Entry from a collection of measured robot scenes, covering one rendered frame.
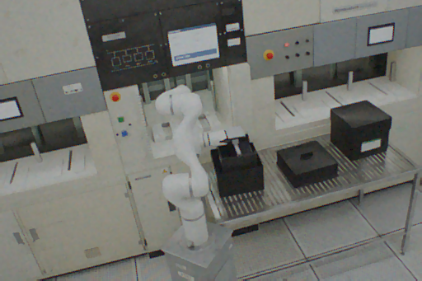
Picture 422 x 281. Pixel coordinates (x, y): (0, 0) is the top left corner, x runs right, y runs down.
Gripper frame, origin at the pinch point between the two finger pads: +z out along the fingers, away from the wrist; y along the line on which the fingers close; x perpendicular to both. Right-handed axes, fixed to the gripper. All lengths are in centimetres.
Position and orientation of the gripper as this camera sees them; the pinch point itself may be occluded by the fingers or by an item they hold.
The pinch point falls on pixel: (234, 134)
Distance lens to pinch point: 237.5
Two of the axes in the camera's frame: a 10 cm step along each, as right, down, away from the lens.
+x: -1.1, -8.7, -4.9
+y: 1.5, 4.7, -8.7
